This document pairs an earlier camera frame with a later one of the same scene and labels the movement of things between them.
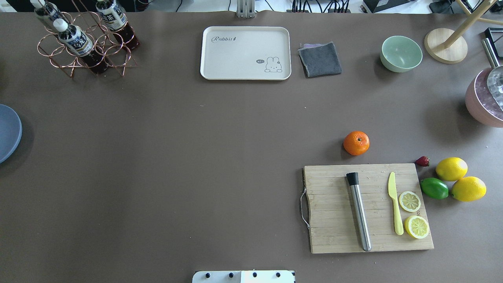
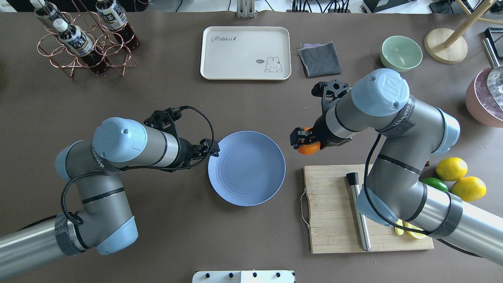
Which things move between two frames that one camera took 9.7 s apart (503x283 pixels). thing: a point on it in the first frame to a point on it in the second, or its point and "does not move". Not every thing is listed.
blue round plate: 11,134 to 248,170
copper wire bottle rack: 84,39 does not move
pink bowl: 480,102 does not move
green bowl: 400,54 does not move
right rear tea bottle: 112,14 does not move
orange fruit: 356,143 to 309,149
